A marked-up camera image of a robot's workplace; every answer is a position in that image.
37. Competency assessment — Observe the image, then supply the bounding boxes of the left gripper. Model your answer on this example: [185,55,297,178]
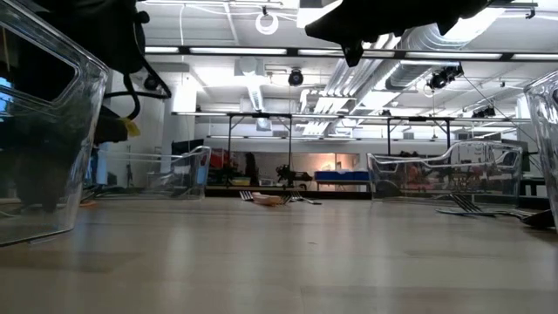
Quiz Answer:
[15,73,104,213]

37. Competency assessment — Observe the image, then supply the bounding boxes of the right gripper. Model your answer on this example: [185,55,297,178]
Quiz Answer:
[304,0,492,68]

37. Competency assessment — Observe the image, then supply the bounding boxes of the clear plastic bin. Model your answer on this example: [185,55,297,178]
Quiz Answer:
[522,69,558,232]
[0,0,110,248]
[366,140,524,206]
[82,146,213,201]

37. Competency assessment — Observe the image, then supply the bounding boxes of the yellow sticker tag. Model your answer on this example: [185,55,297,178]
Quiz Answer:
[121,117,142,139]

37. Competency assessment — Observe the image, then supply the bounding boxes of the black ceiling light cluster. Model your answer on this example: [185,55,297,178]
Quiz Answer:
[426,65,464,91]

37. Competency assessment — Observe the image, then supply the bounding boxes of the black monitor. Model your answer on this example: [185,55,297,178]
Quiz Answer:
[171,139,205,156]

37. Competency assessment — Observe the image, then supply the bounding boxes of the blue storage crate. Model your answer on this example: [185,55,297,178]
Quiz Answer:
[313,170,371,182]

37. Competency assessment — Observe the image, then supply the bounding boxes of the person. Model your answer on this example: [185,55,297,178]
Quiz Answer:
[243,152,259,187]

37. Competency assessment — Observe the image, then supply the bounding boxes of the red tool cabinet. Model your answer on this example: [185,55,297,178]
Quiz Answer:
[208,147,239,171]

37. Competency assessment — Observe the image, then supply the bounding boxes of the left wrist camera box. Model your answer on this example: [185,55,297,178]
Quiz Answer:
[93,106,131,145]

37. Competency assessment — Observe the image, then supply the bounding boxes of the white ring lamp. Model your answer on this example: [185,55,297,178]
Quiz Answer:
[255,11,280,36]

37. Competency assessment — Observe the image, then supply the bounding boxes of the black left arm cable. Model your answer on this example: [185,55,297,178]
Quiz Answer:
[102,21,172,121]

